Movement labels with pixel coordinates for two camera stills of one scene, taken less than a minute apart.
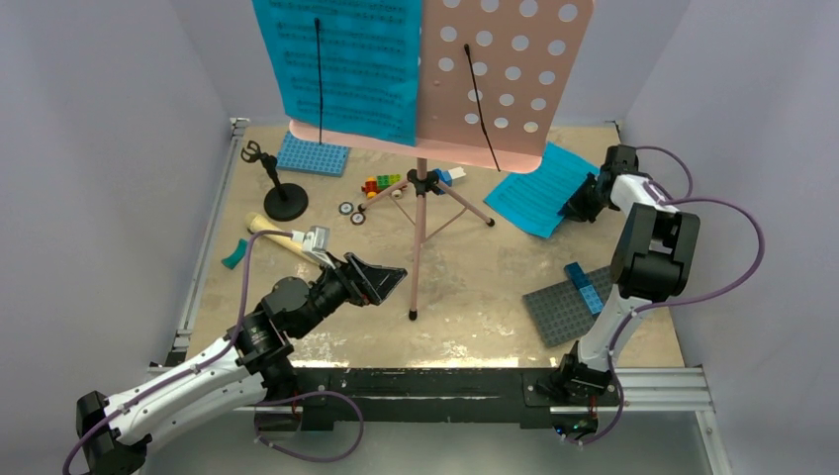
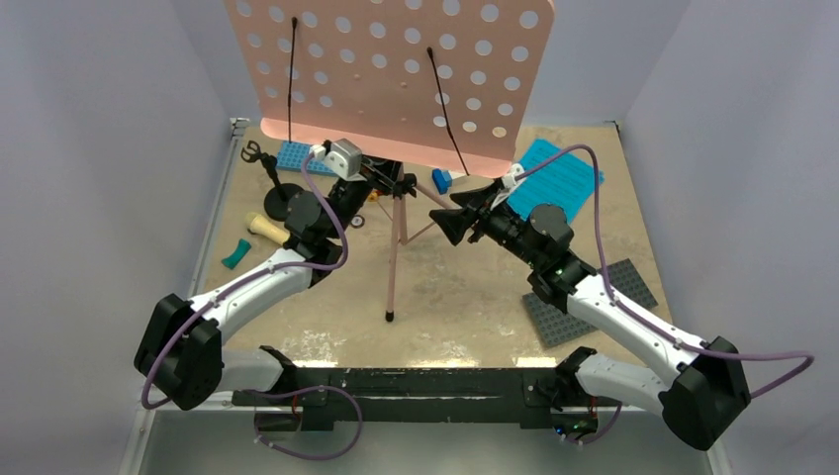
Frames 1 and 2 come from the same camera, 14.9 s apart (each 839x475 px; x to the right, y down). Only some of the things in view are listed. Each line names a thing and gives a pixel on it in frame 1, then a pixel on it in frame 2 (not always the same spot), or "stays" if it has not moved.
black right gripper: x=575 y=209 → x=454 y=224
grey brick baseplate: x=561 y=313 stays
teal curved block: x=233 y=259 stays
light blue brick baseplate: x=298 y=155 stays
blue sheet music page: x=346 y=65 → x=579 y=187
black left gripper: x=364 y=283 → x=386 y=171
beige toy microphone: x=256 y=224 stays
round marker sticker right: x=357 y=219 stays
